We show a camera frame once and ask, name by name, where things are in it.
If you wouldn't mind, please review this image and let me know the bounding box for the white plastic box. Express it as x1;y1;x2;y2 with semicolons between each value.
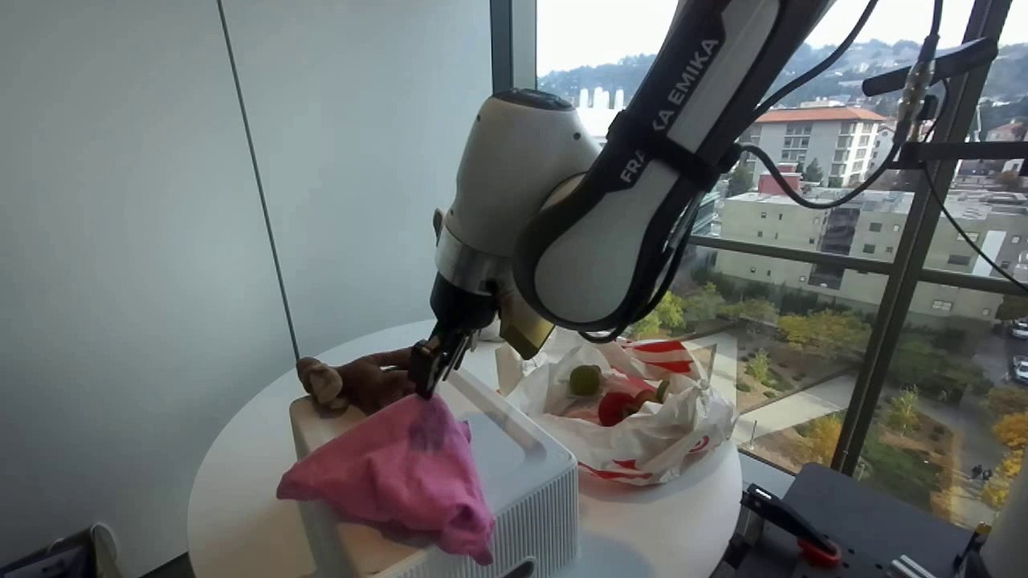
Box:
287;366;583;578

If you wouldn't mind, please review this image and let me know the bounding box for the black red handled tool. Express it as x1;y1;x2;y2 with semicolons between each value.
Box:
740;482;850;571

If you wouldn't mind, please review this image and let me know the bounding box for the grey window railing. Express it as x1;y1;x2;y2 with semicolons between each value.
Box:
683;230;1028;297

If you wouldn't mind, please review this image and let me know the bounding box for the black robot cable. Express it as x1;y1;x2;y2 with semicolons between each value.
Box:
735;0;949;214

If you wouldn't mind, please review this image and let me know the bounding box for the green ball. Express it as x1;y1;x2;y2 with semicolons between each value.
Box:
565;363;607;403

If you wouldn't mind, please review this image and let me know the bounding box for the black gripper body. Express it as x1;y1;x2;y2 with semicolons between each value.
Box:
407;273;502;378

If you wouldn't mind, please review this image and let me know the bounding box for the black equipment case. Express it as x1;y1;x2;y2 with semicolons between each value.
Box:
723;464;990;578

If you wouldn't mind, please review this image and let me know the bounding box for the pink cloth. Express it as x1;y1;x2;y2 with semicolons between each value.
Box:
272;393;502;567

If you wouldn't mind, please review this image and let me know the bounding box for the brown plush toy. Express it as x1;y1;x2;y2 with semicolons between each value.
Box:
291;344;433;421

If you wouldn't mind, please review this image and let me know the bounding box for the dark window frame post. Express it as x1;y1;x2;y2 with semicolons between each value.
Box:
490;0;540;103

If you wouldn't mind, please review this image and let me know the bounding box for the red round toy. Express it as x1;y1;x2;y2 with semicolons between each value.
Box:
594;385;650;431

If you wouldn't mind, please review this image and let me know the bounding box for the white red striped plastic bag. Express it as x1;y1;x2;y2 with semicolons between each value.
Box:
494;332;742;499

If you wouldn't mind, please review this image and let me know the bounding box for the black camera stand pole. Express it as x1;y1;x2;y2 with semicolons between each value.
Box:
832;0;1028;479

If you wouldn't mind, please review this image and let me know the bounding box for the olive wrist camera box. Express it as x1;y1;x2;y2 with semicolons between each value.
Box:
492;276;560;363

